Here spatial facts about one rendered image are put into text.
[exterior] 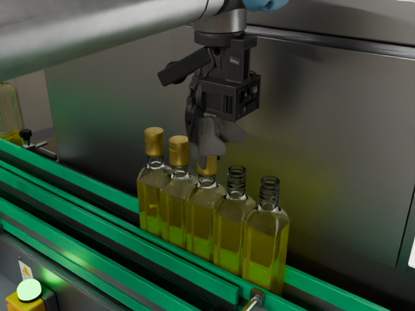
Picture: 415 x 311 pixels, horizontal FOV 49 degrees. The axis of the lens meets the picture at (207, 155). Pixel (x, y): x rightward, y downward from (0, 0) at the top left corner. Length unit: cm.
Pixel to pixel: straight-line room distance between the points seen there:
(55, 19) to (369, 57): 48
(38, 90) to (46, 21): 333
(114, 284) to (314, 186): 39
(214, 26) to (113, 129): 57
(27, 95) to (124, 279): 293
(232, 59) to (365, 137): 24
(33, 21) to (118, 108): 78
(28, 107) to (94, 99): 254
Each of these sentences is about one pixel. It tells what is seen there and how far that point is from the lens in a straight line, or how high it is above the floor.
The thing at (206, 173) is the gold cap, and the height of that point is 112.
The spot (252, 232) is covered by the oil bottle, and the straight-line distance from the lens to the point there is 71.
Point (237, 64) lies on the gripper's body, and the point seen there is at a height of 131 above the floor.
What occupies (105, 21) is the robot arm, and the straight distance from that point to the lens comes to 35.
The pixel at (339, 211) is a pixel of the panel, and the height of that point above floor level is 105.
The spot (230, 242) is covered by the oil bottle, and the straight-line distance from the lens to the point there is 75.
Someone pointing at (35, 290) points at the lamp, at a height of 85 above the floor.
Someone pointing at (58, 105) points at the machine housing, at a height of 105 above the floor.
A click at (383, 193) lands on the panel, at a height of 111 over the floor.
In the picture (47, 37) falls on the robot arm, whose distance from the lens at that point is 33.
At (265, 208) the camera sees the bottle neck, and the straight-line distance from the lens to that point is 69.
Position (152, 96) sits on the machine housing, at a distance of 99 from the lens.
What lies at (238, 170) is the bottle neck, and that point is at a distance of 72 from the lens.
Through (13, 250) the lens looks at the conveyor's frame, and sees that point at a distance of 106.
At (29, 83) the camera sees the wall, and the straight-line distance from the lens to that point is 362.
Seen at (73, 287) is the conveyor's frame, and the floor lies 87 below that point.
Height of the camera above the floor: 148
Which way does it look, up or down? 27 degrees down
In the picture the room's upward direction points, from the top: straight up
